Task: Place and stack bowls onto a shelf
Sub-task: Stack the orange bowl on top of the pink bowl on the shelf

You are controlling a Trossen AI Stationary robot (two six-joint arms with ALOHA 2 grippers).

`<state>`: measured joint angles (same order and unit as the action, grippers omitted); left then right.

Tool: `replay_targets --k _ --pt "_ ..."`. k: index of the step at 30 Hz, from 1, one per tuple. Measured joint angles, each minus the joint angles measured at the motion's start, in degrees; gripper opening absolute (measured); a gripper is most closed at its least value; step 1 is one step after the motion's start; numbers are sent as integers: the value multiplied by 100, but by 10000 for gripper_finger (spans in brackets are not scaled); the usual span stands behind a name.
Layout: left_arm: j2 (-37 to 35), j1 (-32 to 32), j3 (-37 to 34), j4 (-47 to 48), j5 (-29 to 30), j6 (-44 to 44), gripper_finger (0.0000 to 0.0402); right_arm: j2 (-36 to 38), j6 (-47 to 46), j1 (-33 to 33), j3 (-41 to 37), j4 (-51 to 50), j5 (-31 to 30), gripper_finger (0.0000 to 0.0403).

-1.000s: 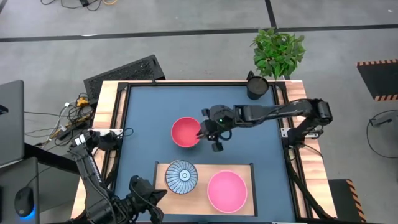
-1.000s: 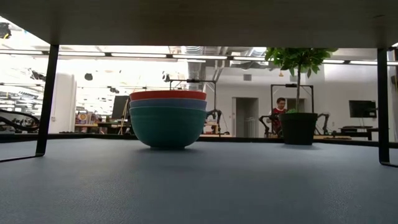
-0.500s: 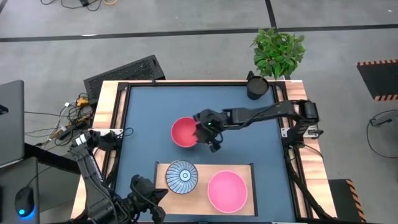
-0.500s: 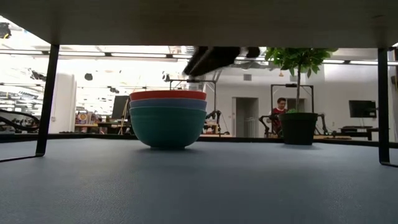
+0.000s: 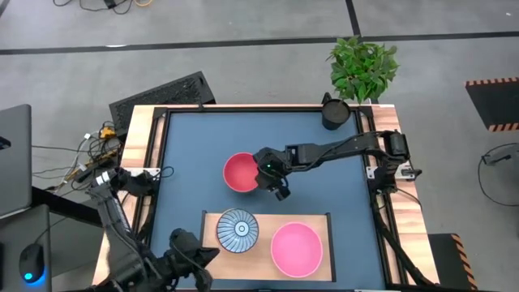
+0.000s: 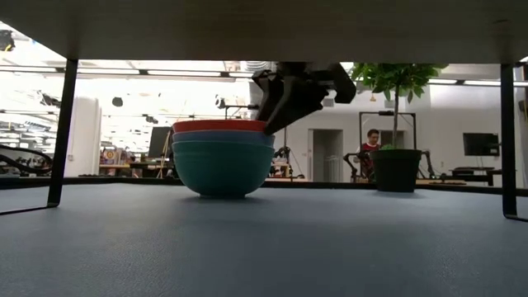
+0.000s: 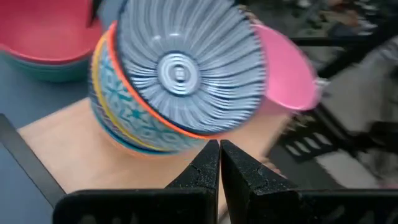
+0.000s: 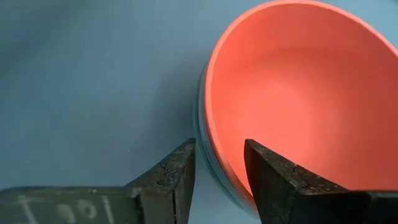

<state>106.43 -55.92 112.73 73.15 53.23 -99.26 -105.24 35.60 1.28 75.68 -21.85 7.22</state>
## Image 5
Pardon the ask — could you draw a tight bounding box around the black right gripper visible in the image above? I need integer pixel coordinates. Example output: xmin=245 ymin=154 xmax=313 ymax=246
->
xmin=253 ymin=146 xmax=292 ymax=203

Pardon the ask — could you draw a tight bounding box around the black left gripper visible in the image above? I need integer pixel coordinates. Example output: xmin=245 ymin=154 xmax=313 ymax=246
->
xmin=167 ymin=227 xmax=221 ymax=292

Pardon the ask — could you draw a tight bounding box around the red large bowl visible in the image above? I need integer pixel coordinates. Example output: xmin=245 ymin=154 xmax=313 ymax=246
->
xmin=222 ymin=152 xmax=260 ymax=194

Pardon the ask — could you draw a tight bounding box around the red wave-patterned small bowl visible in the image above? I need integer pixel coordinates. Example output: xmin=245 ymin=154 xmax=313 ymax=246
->
xmin=215 ymin=208 xmax=260 ymax=255

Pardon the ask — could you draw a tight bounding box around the pink large bowl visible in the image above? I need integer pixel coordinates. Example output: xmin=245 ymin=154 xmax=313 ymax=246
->
xmin=270 ymin=221 xmax=324 ymax=279

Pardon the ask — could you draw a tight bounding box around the wooden tray board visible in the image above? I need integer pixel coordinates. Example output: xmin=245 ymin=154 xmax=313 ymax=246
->
xmin=196 ymin=210 xmax=337 ymax=283

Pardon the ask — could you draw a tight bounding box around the black mesh panel case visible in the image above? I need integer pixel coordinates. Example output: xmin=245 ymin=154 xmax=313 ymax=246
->
xmin=108 ymin=71 xmax=217 ymax=139

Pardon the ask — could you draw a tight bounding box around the black power strip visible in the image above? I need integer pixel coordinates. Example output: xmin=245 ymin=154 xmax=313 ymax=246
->
xmin=74 ymin=156 xmax=119 ymax=184

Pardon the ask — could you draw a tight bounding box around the green plant in black pot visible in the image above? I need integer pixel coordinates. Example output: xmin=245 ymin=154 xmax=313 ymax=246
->
xmin=320 ymin=35 xmax=401 ymax=131

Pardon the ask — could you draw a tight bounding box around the black computer mouse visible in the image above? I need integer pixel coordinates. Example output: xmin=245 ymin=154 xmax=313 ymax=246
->
xmin=18 ymin=243 xmax=46 ymax=286

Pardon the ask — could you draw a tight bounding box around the grey desk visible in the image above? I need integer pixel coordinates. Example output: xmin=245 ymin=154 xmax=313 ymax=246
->
xmin=0 ymin=204 xmax=53 ymax=292

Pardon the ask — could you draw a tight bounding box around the black mat orange-striped edge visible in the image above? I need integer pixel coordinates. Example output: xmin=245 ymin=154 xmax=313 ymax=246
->
xmin=463 ymin=76 xmax=519 ymax=133
xmin=427 ymin=232 xmax=479 ymax=291

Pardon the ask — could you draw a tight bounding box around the grey laptop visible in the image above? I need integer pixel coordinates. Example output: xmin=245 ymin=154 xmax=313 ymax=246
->
xmin=0 ymin=103 xmax=33 ymax=218

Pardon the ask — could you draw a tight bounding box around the grey stand foot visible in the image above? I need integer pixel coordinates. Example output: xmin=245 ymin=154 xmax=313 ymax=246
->
xmin=481 ymin=144 xmax=519 ymax=166

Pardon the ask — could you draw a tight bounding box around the black table border frame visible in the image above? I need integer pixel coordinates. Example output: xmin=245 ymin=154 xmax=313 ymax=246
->
xmin=137 ymin=104 xmax=392 ymax=292

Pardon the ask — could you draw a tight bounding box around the black cable loop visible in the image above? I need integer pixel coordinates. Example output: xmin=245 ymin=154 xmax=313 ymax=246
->
xmin=476 ymin=141 xmax=519 ymax=208

